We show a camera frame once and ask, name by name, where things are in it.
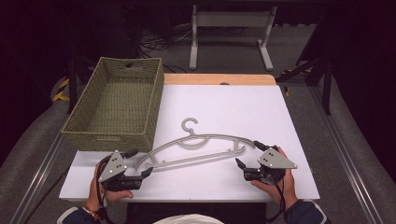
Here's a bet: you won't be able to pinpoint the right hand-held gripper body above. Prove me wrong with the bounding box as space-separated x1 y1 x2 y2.
243 147 298 185

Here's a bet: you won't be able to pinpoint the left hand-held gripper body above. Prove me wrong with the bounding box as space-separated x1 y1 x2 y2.
97 149 144 191

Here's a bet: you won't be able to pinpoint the grey plastic clothes hanger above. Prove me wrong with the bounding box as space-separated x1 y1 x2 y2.
134 117 257 171

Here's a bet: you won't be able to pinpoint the person's right hand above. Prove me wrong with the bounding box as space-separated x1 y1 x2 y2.
250 147 299 210

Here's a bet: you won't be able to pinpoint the person's left hand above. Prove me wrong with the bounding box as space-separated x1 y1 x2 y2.
88 161 134 209

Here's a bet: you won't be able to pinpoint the white table mat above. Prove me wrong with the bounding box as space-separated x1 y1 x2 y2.
59 84 321 203

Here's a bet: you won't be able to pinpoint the green woven basket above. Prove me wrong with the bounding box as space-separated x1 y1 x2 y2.
61 56 165 153

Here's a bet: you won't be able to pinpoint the person's head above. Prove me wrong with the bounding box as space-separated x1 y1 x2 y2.
152 213 225 224

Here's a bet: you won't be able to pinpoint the wooden table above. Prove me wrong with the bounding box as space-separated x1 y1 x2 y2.
163 73 277 87

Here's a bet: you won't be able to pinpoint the black metal stand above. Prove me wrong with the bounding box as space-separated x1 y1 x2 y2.
67 57 96 115
275 55 332 116

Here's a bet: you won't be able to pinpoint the yellow black hazard tape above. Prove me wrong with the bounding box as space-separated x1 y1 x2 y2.
51 77 71 103

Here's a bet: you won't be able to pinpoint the grey metal stand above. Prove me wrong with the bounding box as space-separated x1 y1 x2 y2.
189 4 278 72

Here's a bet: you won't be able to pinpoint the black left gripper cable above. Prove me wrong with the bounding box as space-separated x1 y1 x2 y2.
95 155 117 224

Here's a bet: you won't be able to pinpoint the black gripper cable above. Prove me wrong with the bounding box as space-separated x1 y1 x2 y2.
95 155 117 224
264 175 287 224

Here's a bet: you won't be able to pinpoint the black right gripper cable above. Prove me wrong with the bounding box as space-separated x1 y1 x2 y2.
264 175 287 224

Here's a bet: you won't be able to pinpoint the red woven bracelet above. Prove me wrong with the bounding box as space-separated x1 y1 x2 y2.
83 203 101 220

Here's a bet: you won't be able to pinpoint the aluminium floor rail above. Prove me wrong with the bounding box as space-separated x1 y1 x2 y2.
8 130 67 224
309 85 385 224

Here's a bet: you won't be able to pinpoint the black floor cables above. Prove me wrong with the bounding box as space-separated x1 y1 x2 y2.
136 26 194 74

